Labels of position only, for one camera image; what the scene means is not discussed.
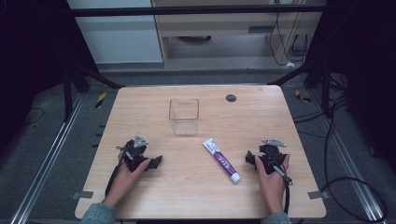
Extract person's left hand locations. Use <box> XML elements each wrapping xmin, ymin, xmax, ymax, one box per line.
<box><xmin>103</xmin><ymin>152</ymin><xmax>152</xmax><ymax>208</ymax></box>

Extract white cabinet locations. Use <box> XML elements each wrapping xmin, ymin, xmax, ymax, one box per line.
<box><xmin>66</xmin><ymin>0</ymin><xmax>163</xmax><ymax>65</ymax></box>

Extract aluminium floor rail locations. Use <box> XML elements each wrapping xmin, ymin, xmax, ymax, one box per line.
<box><xmin>309</xmin><ymin>90</ymin><xmax>387</xmax><ymax>224</ymax></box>
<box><xmin>8</xmin><ymin>92</ymin><xmax>86</xmax><ymax>224</ymax></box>

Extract clear plastic square container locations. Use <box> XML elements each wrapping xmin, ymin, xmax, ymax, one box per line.
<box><xmin>168</xmin><ymin>98</ymin><xmax>200</xmax><ymax>136</ymax></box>

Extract light wooden background desk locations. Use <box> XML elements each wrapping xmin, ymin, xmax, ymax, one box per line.
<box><xmin>151</xmin><ymin>0</ymin><xmax>326</xmax><ymax>68</ymax></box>

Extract purple and white toothpaste tube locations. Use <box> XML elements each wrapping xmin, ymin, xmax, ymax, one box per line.
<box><xmin>202</xmin><ymin>137</ymin><xmax>242</xmax><ymax>184</ymax></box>

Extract hand-held gripper black cable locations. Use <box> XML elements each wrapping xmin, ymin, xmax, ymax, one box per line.
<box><xmin>272</xmin><ymin>161</ymin><xmax>294</xmax><ymax>216</ymax></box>
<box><xmin>105</xmin><ymin>145</ymin><xmax>129</xmax><ymax>198</ymax></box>

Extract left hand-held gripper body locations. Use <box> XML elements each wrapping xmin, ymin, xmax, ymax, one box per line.
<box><xmin>123</xmin><ymin>133</ymin><xmax>150</xmax><ymax>173</ymax></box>

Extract left hand-held gripper black cable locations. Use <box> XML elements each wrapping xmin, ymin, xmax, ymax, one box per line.
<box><xmin>105</xmin><ymin>145</ymin><xmax>129</xmax><ymax>198</ymax></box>

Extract person's right hand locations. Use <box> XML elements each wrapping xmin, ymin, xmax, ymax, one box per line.
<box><xmin>254</xmin><ymin>154</ymin><xmax>290</xmax><ymax>216</ymax></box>

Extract black horizontal frame bar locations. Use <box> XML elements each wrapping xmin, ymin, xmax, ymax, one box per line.
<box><xmin>66</xmin><ymin>4</ymin><xmax>328</xmax><ymax>18</ymax></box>

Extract right hand-held gripper black cable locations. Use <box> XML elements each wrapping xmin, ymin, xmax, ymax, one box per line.
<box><xmin>272</xmin><ymin>161</ymin><xmax>294</xmax><ymax>216</ymax></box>

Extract black curtain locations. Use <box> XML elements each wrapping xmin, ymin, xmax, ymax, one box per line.
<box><xmin>306</xmin><ymin>0</ymin><xmax>396</xmax><ymax>175</ymax></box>
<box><xmin>0</xmin><ymin>0</ymin><xmax>100</xmax><ymax>157</ymax></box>

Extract grey tape piece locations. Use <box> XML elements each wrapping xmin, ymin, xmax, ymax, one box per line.
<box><xmin>307</xmin><ymin>190</ymin><xmax>331</xmax><ymax>201</ymax></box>
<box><xmin>72</xmin><ymin>190</ymin><xmax>94</xmax><ymax>200</ymax></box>

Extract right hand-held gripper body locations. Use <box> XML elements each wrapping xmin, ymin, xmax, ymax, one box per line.
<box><xmin>255</xmin><ymin>138</ymin><xmax>288</xmax><ymax>175</ymax></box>

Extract black cables under background desk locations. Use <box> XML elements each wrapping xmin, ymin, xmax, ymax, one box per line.
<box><xmin>268</xmin><ymin>0</ymin><xmax>310</xmax><ymax>67</ymax></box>

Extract long black floor cable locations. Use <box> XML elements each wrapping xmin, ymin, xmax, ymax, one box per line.
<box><xmin>292</xmin><ymin>94</ymin><xmax>389</xmax><ymax>224</ymax></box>

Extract black metal stand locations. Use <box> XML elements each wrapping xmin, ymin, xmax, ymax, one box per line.
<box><xmin>61</xmin><ymin>57</ymin><xmax>126</xmax><ymax>123</ymax></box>
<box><xmin>266</xmin><ymin>59</ymin><xmax>335</xmax><ymax>119</ymax></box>

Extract yellow and black floor tape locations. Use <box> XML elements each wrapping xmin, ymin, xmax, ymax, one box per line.
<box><xmin>294</xmin><ymin>89</ymin><xmax>312</xmax><ymax>104</ymax></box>
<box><xmin>94</xmin><ymin>91</ymin><xmax>107</xmax><ymax>109</ymax></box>

